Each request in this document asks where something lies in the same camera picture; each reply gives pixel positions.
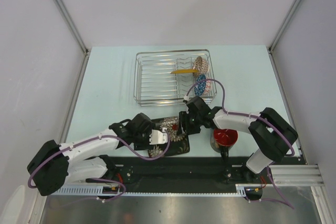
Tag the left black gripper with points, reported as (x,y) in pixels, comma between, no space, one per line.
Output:
(144,146)

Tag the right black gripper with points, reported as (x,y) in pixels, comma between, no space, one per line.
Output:
(184,127)

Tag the blue patterned small bowl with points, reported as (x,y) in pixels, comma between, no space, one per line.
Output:
(204,86)

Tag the black floral square plate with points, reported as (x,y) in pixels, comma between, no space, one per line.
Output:
(179,144)

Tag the yellow round plate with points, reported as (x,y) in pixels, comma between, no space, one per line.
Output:
(184,71)

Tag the metal wire dish rack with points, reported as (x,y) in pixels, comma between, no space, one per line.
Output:
(155,85)

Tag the red patterned small bowl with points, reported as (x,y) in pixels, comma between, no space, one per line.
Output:
(201,65)

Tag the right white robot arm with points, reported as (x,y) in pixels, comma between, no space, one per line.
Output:
(273,135)

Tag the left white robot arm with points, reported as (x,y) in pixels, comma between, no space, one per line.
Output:
(55,164)

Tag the red black mug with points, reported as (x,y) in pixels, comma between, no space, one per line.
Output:
(222,140)

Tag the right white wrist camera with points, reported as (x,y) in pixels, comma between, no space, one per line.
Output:
(186,99)

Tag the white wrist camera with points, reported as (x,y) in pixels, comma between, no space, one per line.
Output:
(158,137)
(186,99)

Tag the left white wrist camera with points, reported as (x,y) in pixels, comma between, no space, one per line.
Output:
(158,137)

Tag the white slotted cable duct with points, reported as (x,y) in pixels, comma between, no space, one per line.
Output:
(105,192)

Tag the aluminium extrusion rail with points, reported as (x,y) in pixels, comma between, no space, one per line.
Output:
(296,175)

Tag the left aluminium frame post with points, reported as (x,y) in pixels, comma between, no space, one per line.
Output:
(71,25)

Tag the aluminium frame post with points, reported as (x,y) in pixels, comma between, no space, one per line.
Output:
(284,24)
(71,25)

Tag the right aluminium frame post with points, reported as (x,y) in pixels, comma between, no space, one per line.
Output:
(284,24)

